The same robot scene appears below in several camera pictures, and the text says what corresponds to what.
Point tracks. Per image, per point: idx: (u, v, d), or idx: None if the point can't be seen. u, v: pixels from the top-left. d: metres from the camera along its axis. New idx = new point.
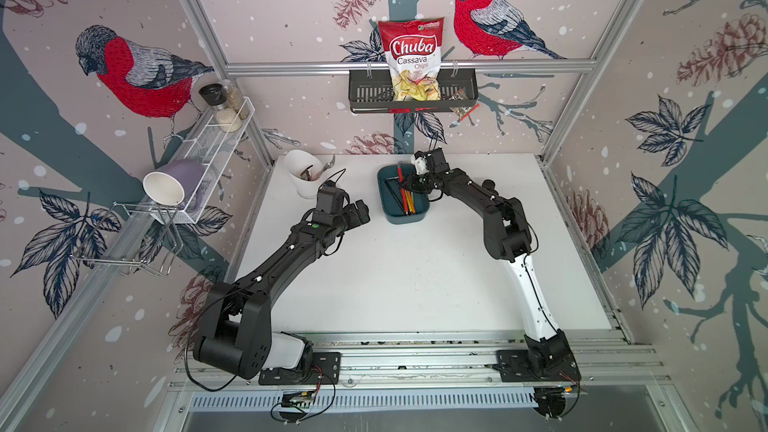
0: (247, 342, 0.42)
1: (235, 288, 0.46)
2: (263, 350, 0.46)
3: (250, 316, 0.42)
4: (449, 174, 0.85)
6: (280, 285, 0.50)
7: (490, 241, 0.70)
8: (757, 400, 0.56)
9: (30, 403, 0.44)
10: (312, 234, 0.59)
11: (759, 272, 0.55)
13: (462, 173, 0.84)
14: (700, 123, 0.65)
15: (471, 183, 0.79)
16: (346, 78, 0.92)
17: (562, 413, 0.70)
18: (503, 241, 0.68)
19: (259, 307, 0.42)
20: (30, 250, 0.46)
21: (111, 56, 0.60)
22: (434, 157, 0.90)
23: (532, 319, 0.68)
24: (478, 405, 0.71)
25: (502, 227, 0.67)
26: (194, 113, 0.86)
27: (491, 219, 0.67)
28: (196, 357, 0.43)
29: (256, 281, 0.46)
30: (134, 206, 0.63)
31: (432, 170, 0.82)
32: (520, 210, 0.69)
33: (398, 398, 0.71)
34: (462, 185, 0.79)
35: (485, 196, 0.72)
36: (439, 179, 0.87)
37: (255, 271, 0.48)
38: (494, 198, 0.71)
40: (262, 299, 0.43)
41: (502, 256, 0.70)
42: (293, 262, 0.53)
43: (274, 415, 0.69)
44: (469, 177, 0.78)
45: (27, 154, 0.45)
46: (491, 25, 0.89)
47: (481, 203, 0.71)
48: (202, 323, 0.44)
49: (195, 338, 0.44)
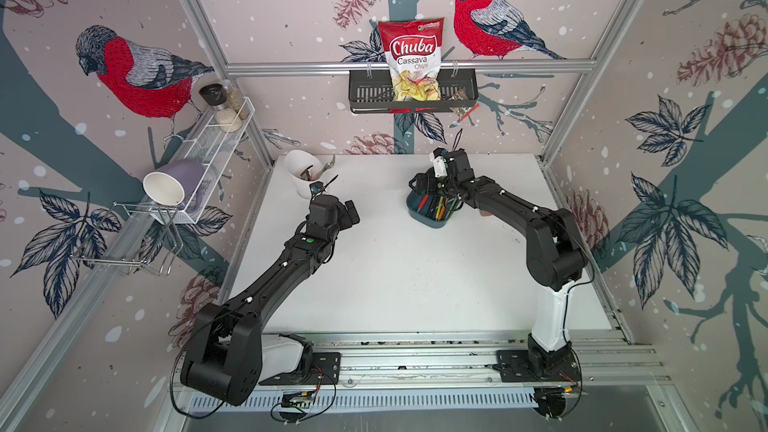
0: (236, 367, 0.41)
1: (226, 310, 0.45)
2: (253, 374, 0.44)
3: (240, 340, 0.41)
4: (476, 185, 0.71)
6: (272, 305, 0.49)
7: (535, 264, 0.57)
8: (758, 401, 0.56)
9: (30, 403, 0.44)
10: (306, 250, 0.58)
11: (759, 272, 0.55)
13: (490, 184, 0.70)
14: (700, 123, 0.65)
15: (504, 192, 0.66)
16: (346, 78, 0.92)
17: (563, 413, 0.70)
18: (554, 264, 0.54)
19: (249, 329, 0.41)
20: (30, 250, 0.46)
21: (111, 57, 0.60)
22: (457, 163, 0.77)
23: (551, 335, 0.64)
24: (477, 404, 0.71)
25: (552, 246, 0.54)
26: (194, 113, 0.86)
27: (540, 236, 0.53)
28: (182, 382, 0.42)
29: (246, 302, 0.45)
30: (134, 206, 0.63)
31: (455, 176, 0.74)
32: (571, 223, 0.56)
33: (397, 398, 0.71)
34: (496, 197, 0.66)
35: (526, 208, 0.59)
36: (464, 190, 0.74)
37: (245, 291, 0.47)
38: (538, 212, 0.57)
40: (253, 321, 0.42)
41: (549, 283, 0.57)
42: (286, 281, 0.52)
43: (274, 415, 0.69)
44: (500, 187, 0.69)
45: (27, 154, 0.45)
46: (491, 25, 0.89)
47: (522, 217, 0.58)
48: (189, 346, 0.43)
49: (183, 361, 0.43)
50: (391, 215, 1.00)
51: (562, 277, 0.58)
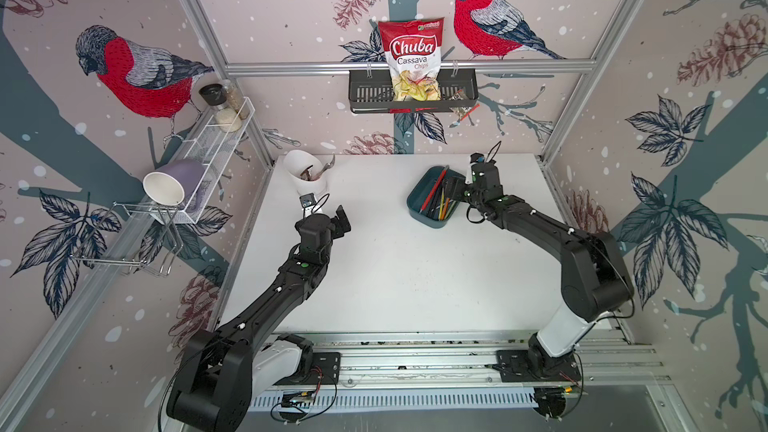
0: (227, 396, 0.40)
1: (217, 337, 0.44)
2: (242, 404, 0.43)
3: (231, 369, 0.40)
4: (503, 204, 0.67)
6: (265, 332, 0.49)
7: (573, 294, 0.51)
8: (758, 401, 0.56)
9: (29, 404, 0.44)
10: (300, 275, 0.58)
11: (759, 272, 0.55)
13: (519, 204, 0.66)
14: (700, 124, 0.65)
15: (535, 213, 0.61)
16: (346, 78, 0.92)
17: (562, 413, 0.70)
18: (595, 294, 0.48)
19: (241, 358, 0.40)
20: (30, 250, 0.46)
21: (111, 57, 0.60)
22: (488, 178, 0.72)
23: (560, 343, 0.62)
24: (478, 404, 0.71)
25: (592, 275, 0.48)
26: (194, 113, 0.86)
27: (578, 261, 0.48)
28: (168, 414, 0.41)
29: (239, 329, 0.44)
30: (134, 206, 0.63)
31: (482, 194, 0.76)
32: (613, 248, 0.50)
33: (398, 398, 0.71)
34: (527, 218, 0.61)
35: (561, 230, 0.54)
36: (491, 209, 0.70)
37: (239, 317, 0.46)
38: (574, 234, 0.52)
40: (245, 349, 0.41)
41: (586, 315, 0.51)
42: (279, 307, 0.52)
43: (274, 415, 0.69)
44: (532, 208, 0.63)
45: (27, 154, 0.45)
46: (491, 25, 0.89)
47: (557, 239, 0.53)
48: (180, 375, 0.41)
49: (170, 391, 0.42)
50: (391, 215, 1.00)
51: (604, 310, 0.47)
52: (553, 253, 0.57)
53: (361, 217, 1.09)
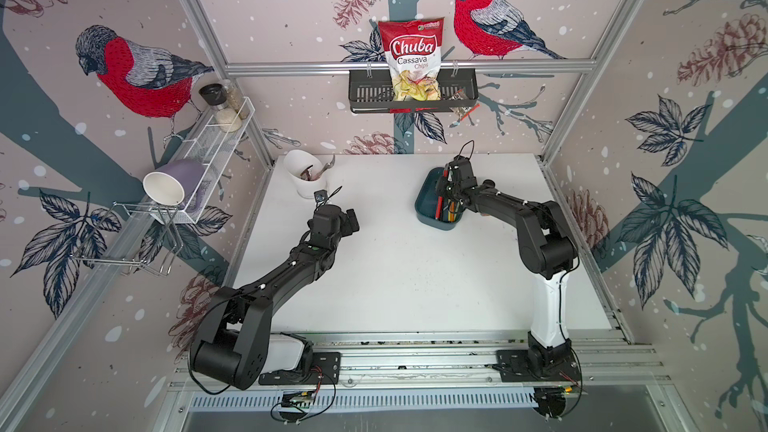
0: (247, 347, 0.42)
1: (239, 294, 0.47)
2: (260, 360, 0.46)
3: (252, 321, 0.43)
4: (476, 189, 0.78)
6: (285, 293, 0.53)
7: (527, 252, 0.60)
8: (757, 400, 0.56)
9: (30, 402, 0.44)
10: (312, 255, 0.61)
11: (759, 272, 0.55)
13: (489, 187, 0.77)
14: (700, 123, 0.65)
15: (499, 193, 0.71)
16: (346, 78, 0.92)
17: (562, 412, 0.70)
18: (542, 252, 0.57)
19: (262, 311, 0.43)
20: (30, 250, 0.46)
21: (111, 56, 0.60)
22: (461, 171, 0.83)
23: (548, 327, 0.64)
24: (478, 404, 0.71)
25: (541, 236, 0.58)
26: (193, 113, 0.86)
27: (527, 224, 0.58)
28: (191, 364, 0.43)
29: (259, 289, 0.47)
30: (134, 206, 0.63)
31: (458, 184, 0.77)
32: (558, 215, 0.59)
33: (397, 398, 0.71)
34: (492, 196, 0.71)
35: (516, 203, 0.63)
36: (466, 196, 0.80)
37: (257, 280, 0.49)
38: (527, 205, 0.61)
40: (265, 303, 0.44)
41: (541, 270, 0.59)
42: (294, 278, 0.55)
43: (274, 415, 0.69)
44: (496, 189, 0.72)
45: (27, 154, 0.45)
46: (491, 25, 0.89)
47: (512, 209, 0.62)
48: (202, 329, 0.44)
49: (194, 342, 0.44)
50: (391, 215, 1.00)
51: (550, 265, 0.58)
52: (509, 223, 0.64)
53: (361, 217, 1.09)
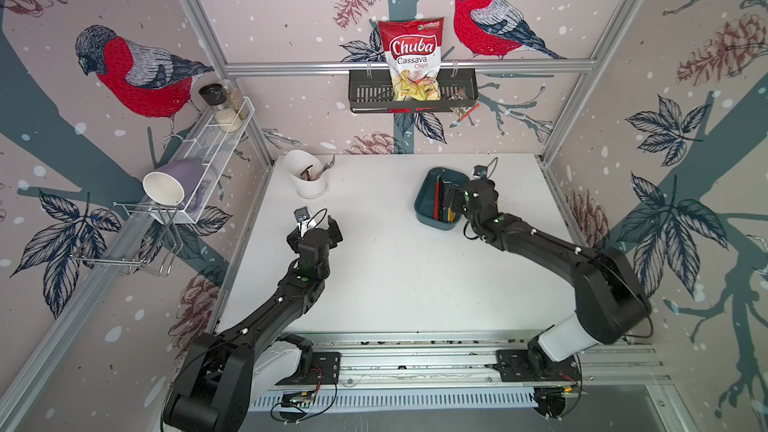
0: (225, 402, 0.40)
1: (220, 341, 0.45)
2: (240, 412, 0.43)
3: (232, 371, 0.41)
4: (501, 224, 0.65)
6: (269, 336, 0.51)
7: (590, 315, 0.48)
8: (757, 401, 0.56)
9: (30, 403, 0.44)
10: (300, 288, 0.59)
11: (759, 272, 0.55)
13: (519, 222, 0.64)
14: (700, 123, 0.65)
15: (537, 233, 0.59)
16: (346, 78, 0.92)
17: (562, 412, 0.70)
18: (614, 319, 0.45)
19: (243, 360, 0.41)
20: (29, 250, 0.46)
21: (111, 56, 0.60)
22: (482, 199, 0.69)
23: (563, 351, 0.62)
24: (478, 404, 0.71)
25: (609, 296, 0.46)
26: (193, 112, 0.85)
27: (592, 283, 0.46)
28: (166, 419, 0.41)
29: (241, 333, 0.45)
30: (134, 206, 0.63)
31: (478, 216, 0.73)
32: (625, 267, 0.48)
33: (397, 398, 0.71)
34: (529, 238, 0.59)
35: (568, 250, 0.52)
36: (489, 231, 0.67)
37: (242, 323, 0.47)
38: (582, 254, 0.50)
40: (246, 352, 0.42)
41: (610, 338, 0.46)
42: (279, 316, 0.53)
43: (274, 415, 0.69)
44: (530, 227, 0.61)
45: (28, 154, 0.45)
46: (491, 25, 0.89)
47: (566, 261, 0.51)
48: (179, 381, 0.42)
49: (170, 396, 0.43)
50: (391, 215, 1.00)
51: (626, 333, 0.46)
52: (562, 275, 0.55)
53: (360, 217, 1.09)
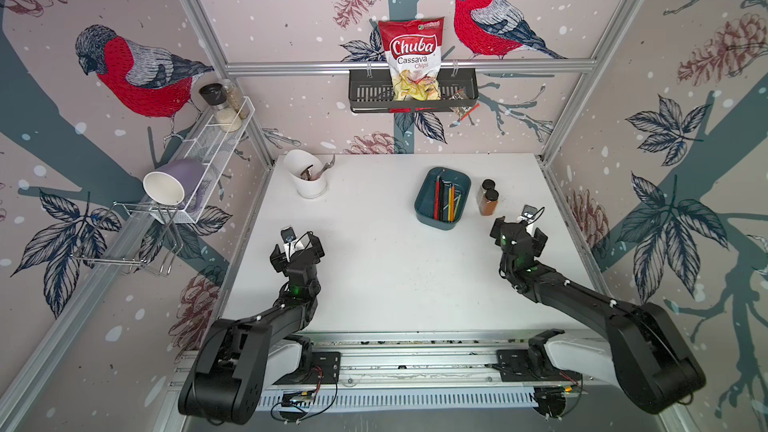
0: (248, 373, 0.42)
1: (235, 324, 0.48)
2: (256, 393, 0.44)
3: (255, 343, 0.44)
4: (533, 274, 0.64)
6: (279, 331, 0.54)
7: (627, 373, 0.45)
8: (757, 401, 0.56)
9: (30, 403, 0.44)
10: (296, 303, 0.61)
11: (759, 272, 0.55)
13: (552, 273, 0.62)
14: (700, 123, 0.65)
15: (569, 284, 0.57)
16: (346, 78, 0.92)
17: (562, 413, 0.70)
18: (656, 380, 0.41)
19: (263, 333, 0.45)
20: (30, 250, 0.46)
21: (111, 56, 0.60)
22: (519, 246, 0.68)
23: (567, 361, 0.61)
24: (477, 404, 0.71)
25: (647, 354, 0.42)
26: (193, 112, 0.85)
27: (626, 337, 0.43)
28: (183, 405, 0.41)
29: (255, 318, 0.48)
30: (134, 206, 0.63)
31: (512, 263, 0.72)
32: (667, 325, 0.44)
33: (397, 398, 0.71)
34: (561, 289, 0.57)
35: (602, 303, 0.49)
36: (522, 282, 0.66)
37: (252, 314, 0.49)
38: (618, 308, 0.47)
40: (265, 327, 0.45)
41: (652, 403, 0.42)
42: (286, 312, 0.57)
43: (274, 415, 0.69)
44: (564, 278, 0.59)
45: (28, 154, 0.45)
46: (491, 25, 0.89)
47: (600, 313, 0.49)
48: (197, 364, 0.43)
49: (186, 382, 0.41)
50: (391, 215, 1.00)
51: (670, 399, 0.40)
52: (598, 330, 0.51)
53: (360, 217, 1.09)
